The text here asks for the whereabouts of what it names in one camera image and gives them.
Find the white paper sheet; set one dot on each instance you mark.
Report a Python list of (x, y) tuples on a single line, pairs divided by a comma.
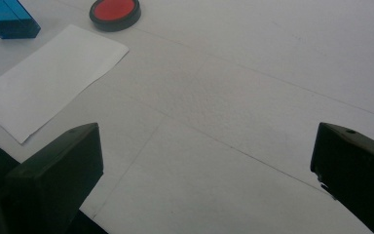
[(48, 81)]

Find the blue transparent stamp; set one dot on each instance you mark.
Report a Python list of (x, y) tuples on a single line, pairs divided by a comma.
[(9, 19)]

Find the red ink pad black case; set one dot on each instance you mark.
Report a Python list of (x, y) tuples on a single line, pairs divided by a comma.
[(115, 11)]

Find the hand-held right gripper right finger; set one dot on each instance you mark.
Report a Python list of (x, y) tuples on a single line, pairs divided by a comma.
[(360, 175)]

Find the white table cover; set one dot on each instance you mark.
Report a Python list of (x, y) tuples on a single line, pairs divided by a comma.
[(240, 97)]

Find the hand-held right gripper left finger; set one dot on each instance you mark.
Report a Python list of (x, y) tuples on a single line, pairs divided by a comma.
[(52, 182)]

